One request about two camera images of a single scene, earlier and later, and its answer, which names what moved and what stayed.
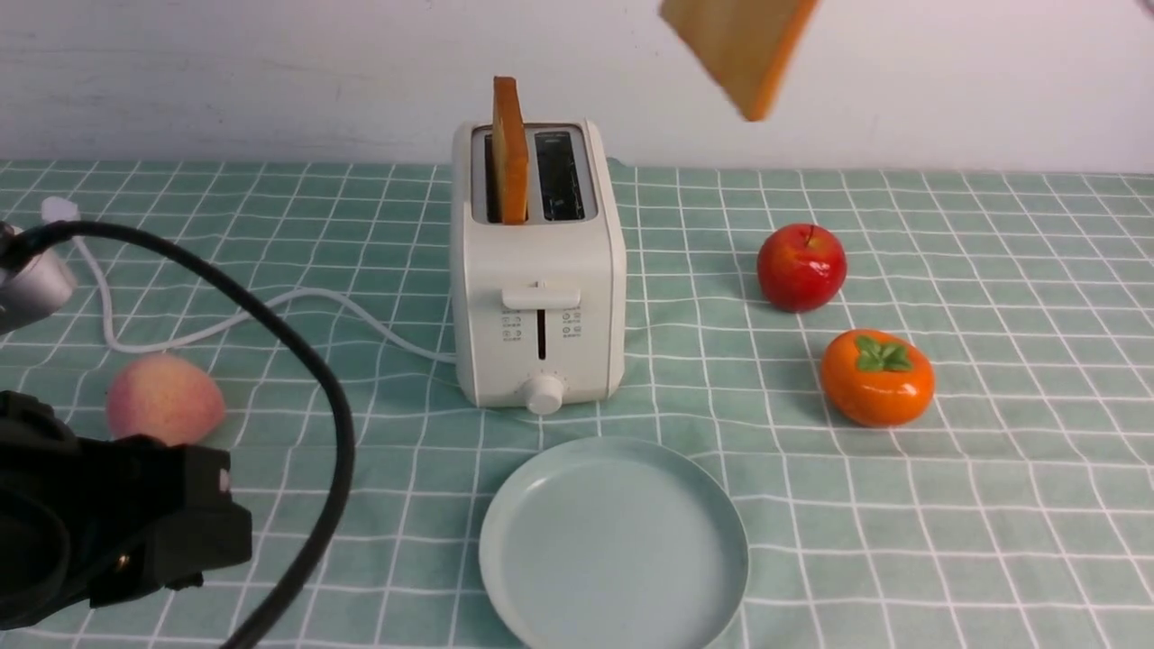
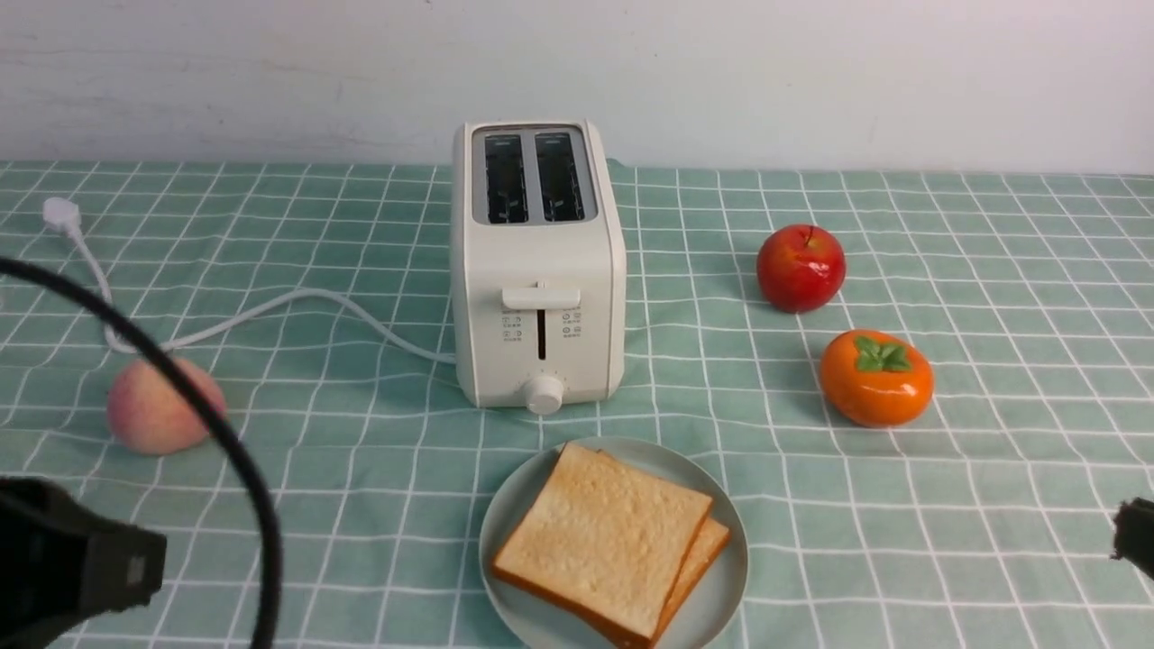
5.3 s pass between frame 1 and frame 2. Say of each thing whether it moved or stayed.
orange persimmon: stayed
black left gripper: moved
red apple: stayed
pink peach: stayed
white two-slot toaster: stayed
